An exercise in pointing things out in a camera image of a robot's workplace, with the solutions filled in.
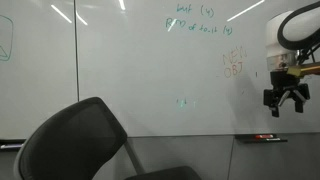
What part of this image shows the white marker in tray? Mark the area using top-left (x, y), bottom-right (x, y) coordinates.
top-left (0, 143), bottom-right (24, 149)

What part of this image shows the red whiteboard marker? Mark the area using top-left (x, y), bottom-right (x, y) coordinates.
top-left (254, 134), bottom-right (275, 140)

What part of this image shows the large wall whiteboard panel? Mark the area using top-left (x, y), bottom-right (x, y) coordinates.
top-left (75, 0), bottom-right (320, 138)

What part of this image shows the whiteboard panel with green drawing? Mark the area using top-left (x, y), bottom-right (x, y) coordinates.
top-left (0, 0), bottom-right (80, 140)

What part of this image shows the black tray with marker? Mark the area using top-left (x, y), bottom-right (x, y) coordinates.
top-left (0, 137), bottom-right (28, 150)

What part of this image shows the black mesh office chair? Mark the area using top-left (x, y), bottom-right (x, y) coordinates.
top-left (13, 96), bottom-right (203, 180)

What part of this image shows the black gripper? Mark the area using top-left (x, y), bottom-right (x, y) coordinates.
top-left (263, 69), bottom-right (311, 118)

